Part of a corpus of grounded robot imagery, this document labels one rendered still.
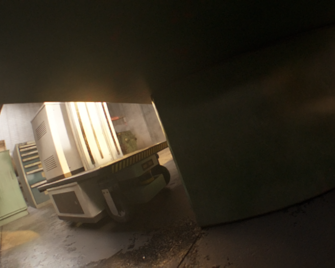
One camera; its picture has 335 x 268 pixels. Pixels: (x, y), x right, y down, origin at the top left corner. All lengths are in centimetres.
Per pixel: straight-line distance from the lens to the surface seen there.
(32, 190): 281
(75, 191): 97
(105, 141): 129
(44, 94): 35
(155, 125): 768
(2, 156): 266
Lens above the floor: 35
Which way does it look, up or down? 1 degrees up
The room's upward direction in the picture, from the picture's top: 20 degrees counter-clockwise
